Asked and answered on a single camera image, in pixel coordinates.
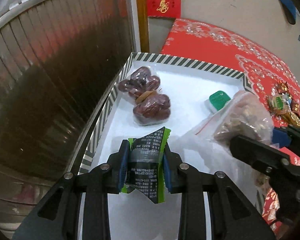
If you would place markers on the green lidded plastic container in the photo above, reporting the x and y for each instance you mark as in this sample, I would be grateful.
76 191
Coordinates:
217 101

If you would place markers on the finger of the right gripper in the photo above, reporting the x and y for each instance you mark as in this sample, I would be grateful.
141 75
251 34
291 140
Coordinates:
284 177
288 141

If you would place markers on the wooden door frame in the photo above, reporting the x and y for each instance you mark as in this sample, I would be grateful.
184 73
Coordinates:
143 24

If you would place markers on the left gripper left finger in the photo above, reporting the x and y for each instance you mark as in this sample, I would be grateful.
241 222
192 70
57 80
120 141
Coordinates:
78 203

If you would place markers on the green peanut snack bag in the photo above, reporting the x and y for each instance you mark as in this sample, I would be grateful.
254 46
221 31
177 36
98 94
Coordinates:
278 104

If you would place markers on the blue hanging cloth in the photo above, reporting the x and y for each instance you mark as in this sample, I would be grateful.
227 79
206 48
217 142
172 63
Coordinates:
289 10

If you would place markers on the red gold snack packet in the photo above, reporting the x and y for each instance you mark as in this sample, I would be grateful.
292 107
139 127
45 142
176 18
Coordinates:
295 108

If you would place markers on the gold foil snack packet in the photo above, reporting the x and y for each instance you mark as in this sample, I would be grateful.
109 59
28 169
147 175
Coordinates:
291 118

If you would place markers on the red floral tablecloth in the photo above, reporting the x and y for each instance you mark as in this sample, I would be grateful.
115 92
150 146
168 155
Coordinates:
205 42

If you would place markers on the bag of red dates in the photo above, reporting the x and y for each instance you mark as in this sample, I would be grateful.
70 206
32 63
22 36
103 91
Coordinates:
151 106

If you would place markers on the green black snack packet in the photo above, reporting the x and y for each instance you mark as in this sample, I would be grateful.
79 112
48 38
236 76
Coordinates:
145 171

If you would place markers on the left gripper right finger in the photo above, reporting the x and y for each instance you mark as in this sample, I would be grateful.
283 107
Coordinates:
211 204

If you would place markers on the clear bag of nuts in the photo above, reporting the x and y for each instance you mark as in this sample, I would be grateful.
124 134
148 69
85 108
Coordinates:
206 146

